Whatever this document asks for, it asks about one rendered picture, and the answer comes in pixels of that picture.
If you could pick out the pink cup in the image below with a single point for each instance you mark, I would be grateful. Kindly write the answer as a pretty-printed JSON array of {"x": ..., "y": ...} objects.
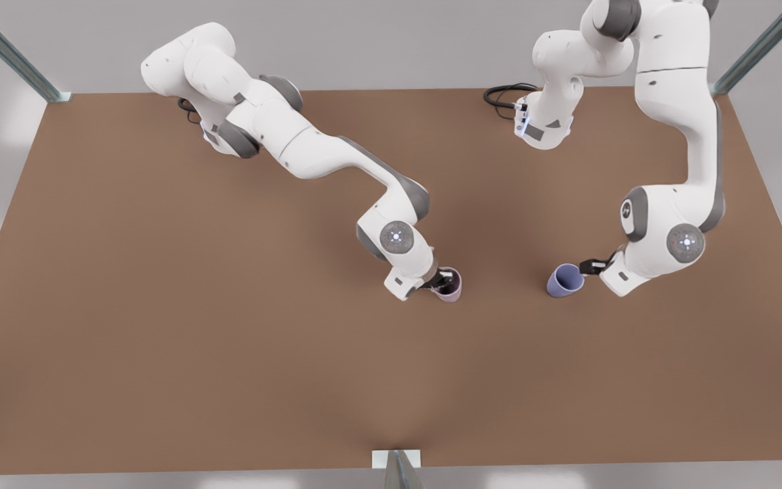
[{"x": 451, "y": 292}]

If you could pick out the purple cup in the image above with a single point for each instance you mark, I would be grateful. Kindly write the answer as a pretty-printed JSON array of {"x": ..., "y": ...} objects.
[{"x": 563, "y": 281}]

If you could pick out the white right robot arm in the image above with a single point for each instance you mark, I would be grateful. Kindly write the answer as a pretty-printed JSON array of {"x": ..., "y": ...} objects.
[{"x": 309, "y": 146}]

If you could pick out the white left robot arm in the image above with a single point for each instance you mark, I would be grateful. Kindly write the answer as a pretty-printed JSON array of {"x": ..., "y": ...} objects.
[{"x": 676, "y": 102}]

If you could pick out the silver frame post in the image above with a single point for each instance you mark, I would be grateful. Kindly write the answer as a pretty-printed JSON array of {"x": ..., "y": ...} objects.
[
  {"x": 7, "y": 51},
  {"x": 757, "y": 47},
  {"x": 399, "y": 468}
]

